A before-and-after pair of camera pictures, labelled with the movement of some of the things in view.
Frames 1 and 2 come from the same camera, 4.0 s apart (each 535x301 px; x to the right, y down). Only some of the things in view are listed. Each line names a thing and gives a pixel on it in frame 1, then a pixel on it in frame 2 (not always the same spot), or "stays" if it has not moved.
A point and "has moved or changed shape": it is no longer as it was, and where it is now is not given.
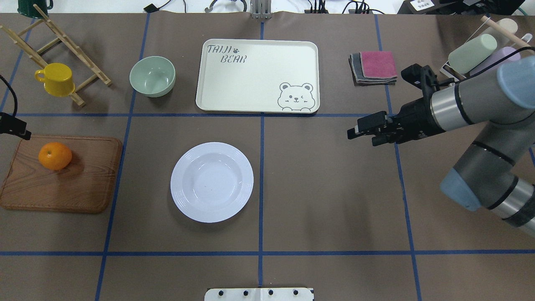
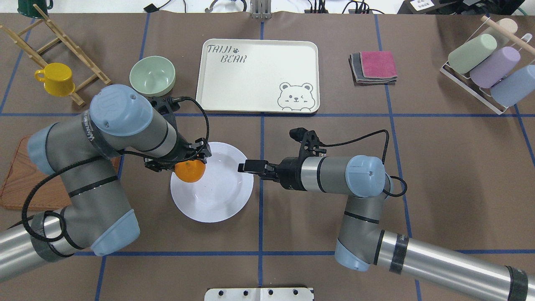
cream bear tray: [259, 76] stays
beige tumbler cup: [509, 24] stays
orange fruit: [55, 156] has moved or changed shape
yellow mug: [57, 78] stays
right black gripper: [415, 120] → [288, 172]
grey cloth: [355, 62] stays
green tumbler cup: [462, 57] stays
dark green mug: [26, 7] stays
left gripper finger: [9, 124] → [182, 151]
